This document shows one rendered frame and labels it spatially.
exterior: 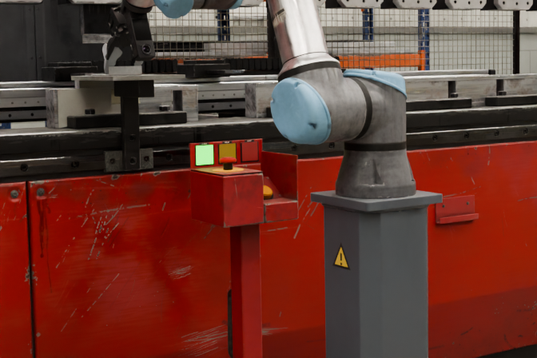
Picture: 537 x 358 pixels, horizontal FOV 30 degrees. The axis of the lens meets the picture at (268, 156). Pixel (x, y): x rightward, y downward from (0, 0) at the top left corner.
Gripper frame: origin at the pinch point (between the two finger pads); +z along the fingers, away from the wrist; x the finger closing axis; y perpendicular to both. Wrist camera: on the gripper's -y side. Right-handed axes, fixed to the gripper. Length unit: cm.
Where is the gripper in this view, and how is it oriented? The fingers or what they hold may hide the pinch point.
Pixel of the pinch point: (121, 72)
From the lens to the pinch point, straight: 243.3
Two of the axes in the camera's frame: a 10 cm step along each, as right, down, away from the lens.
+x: -8.5, 0.6, -5.2
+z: -3.2, 7.1, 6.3
